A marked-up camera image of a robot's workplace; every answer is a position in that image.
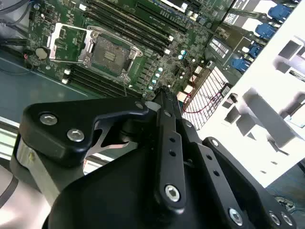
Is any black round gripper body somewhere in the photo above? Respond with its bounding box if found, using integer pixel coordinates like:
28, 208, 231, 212
42, 145, 272, 229

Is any metal socket cover frame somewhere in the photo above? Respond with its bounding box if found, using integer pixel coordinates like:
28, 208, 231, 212
47, 22, 97, 65

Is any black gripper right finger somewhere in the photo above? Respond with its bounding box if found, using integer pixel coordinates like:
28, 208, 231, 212
166, 88, 298, 229

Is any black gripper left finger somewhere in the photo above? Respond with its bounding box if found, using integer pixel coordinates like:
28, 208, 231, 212
19, 87, 188, 217

